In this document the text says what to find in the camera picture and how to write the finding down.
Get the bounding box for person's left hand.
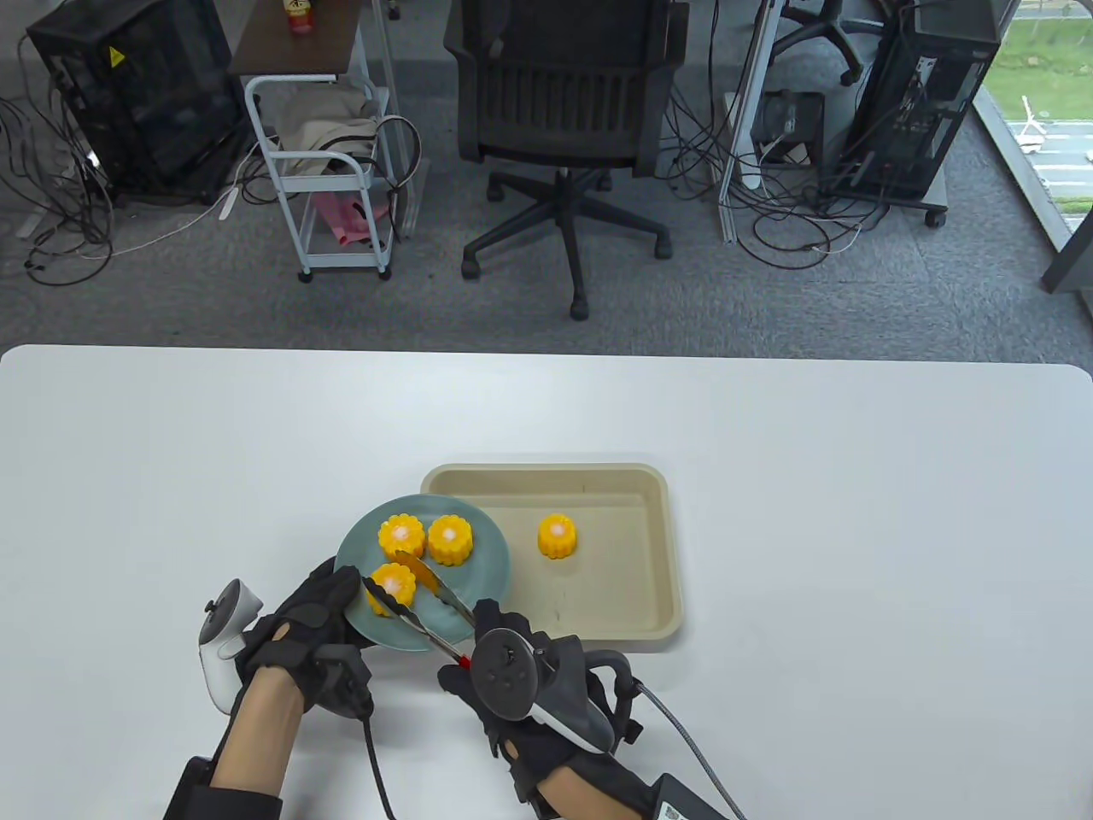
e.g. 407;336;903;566
235;555;377;720

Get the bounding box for person's right hand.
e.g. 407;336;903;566
437;598;645;804

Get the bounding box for metal tongs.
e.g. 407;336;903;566
362;549;476;670

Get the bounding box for teal round plate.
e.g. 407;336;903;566
332;494;512;653

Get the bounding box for person's left forearm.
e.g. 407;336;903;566
208;665;308;797

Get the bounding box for person's right forearm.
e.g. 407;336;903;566
536;763;603;820

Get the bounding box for yellow corn piece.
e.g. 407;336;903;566
377;513;426;558
426;513;474;566
537;512;578;561
367;562;418;618

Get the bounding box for black and grey wrist controller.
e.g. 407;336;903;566
471;627;617;756

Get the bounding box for white wrist controller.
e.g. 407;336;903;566
197;578;265;715

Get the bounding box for beige rectangular tray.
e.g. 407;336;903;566
419;462;687;655

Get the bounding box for white wheeled cart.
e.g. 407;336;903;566
244;73;404;284

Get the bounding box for pink cloth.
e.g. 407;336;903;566
310;190;391;250

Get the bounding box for beige cloth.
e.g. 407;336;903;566
275;88;383;178

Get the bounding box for black computer tower yellow sticker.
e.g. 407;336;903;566
25;0;260;208

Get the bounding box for black office chair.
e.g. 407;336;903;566
442;0;692;322

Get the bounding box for brown side table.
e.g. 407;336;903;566
227;0;365;79

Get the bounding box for white desk leg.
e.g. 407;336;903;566
716;0;788;246

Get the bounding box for black box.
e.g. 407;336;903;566
758;89;827;169

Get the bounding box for black chair base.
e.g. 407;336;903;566
771;0;899;87

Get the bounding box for grey table leg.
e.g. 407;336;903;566
1040;198;1093;296

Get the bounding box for black computer tower on stand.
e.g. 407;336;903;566
818;0;1023;228

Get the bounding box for thin black glove cable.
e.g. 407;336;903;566
361;716;400;820

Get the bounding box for grey braided cable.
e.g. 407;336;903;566
634;682;750;820

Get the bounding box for black right wrist mount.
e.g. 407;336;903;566
598;756;745;820

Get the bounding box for tangle of black floor cables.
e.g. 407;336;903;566
666;85;919;272
0;68;257;288

